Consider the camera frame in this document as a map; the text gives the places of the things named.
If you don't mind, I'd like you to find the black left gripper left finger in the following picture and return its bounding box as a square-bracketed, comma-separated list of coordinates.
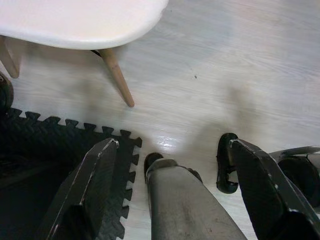
[37, 138, 120, 240]

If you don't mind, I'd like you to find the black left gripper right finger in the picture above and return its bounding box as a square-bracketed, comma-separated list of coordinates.
[229, 138, 320, 240]

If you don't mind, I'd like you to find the wooden chair leg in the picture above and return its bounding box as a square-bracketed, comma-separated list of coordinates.
[100, 48, 136, 109]
[0, 34, 21, 79]

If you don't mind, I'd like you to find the white plastic chair seat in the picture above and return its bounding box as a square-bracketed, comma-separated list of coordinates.
[0, 0, 170, 51]

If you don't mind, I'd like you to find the robot black right foot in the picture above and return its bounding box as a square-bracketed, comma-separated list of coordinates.
[215, 133, 240, 195]

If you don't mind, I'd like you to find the robot black foot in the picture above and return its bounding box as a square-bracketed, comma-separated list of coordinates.
[215, 133, 240, 195]
[143, 152, 165, 185]

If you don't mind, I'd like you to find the black foam puzzle mat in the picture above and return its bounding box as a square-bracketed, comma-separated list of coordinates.
[0, 107, 143, 240]

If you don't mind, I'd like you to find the robot black left foot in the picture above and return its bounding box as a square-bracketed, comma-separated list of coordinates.
[143, 152, 165, 185]

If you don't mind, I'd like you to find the robot grey left leg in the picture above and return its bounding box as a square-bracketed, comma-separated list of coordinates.
[145, 158, 249, 240]

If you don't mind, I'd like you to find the black round object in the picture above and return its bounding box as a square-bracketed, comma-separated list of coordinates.
[0, 71, 14, 109]

